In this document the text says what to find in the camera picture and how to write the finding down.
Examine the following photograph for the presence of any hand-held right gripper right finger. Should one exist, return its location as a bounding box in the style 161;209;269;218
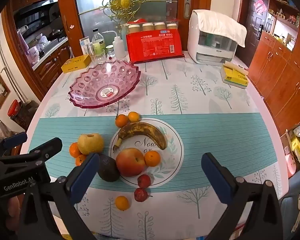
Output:
201;152;285;240

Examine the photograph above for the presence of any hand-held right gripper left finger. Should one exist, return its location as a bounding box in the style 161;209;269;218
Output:
16;152;100;240

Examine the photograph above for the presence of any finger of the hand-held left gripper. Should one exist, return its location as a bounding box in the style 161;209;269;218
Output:
27;137;63;167
0;132;28;157

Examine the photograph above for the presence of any tangerine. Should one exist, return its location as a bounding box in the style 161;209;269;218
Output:
115;196;129;211
144;150;161;167
75;154;87;167
115;114;129;128
128;111;140;123
69;142;82;158

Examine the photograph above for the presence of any dark avocado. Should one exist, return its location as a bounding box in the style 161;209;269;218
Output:
97;154;120;182

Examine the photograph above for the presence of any yellow pear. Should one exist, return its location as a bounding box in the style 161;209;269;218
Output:
77;133;105;155

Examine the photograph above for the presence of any red apple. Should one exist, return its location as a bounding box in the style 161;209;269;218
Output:
116;148;146;177

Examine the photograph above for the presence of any red lychee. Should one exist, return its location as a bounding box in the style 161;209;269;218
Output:
137;174;151;188
134;188;153;202

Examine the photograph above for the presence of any pink glass fruit bowl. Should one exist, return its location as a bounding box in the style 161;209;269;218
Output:
68;59;142;110

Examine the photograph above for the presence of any spotted ripe banana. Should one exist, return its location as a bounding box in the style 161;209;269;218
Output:
112;122;168;153

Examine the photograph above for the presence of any person's left hand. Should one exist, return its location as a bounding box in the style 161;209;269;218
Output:
4;195;25;221

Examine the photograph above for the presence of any red lidded dark jar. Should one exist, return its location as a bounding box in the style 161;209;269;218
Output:
8;99;40;130

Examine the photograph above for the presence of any teal striped placemat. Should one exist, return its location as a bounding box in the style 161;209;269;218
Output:
27;112;282;188

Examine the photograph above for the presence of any metal pole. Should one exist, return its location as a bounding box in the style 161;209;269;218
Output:
0;41;23;103

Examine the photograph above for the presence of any pink plastic basin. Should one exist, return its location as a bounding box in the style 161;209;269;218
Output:
285;154;297;178

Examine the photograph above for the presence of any blue grey chair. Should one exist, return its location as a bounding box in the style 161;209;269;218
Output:
280;165;300;233

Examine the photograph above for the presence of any wooden kitchen base cabinet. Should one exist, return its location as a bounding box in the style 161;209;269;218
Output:
34;40;73;88

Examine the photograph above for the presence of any yellow tin box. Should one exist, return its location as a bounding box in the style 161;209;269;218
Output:
61;54;92;74

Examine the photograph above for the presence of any pink plastic bag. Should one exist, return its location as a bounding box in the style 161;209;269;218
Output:
26;45;40;65

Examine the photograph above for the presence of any yellow tissue pack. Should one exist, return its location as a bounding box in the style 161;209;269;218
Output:
220;61;249;90

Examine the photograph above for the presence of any clear drinking glass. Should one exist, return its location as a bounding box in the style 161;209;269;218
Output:
90;50;107;64

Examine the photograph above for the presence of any white blue carton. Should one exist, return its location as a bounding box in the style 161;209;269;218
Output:
79;36;90;55

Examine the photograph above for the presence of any small glass jar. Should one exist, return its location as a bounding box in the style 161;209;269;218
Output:
106;44;115;60

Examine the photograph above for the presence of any clear bottle green label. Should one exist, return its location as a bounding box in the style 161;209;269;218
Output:
92;29;105;55

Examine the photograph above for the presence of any wooden storage cabinet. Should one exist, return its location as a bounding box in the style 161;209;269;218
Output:
247;0;300;135

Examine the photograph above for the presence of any white wash bottle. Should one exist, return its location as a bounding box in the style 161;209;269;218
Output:
102;30;126;58

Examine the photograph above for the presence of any black range hood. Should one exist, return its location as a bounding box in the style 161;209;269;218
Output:
14;0;59;23

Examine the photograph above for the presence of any white countertop appliance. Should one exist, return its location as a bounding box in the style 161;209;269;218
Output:
187;9;240;67

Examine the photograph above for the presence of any red paper cup package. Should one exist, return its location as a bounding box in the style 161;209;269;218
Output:
126;27;185;64

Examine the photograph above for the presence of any dark entrance door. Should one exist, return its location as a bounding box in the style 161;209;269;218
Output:
242;0;268;63

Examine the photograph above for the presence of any white cloth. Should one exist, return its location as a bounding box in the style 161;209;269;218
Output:
194;9;247;48

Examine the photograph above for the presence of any gold door ornament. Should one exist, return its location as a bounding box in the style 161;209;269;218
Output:
104;0;145;25

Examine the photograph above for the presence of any red door decoration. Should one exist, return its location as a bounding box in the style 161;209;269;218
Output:
254;0;268;14

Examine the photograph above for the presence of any wooden framed wall niche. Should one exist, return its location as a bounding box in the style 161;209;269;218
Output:
0;56;10;109

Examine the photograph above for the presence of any silver door handle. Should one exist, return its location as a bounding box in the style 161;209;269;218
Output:
184;0;192;19

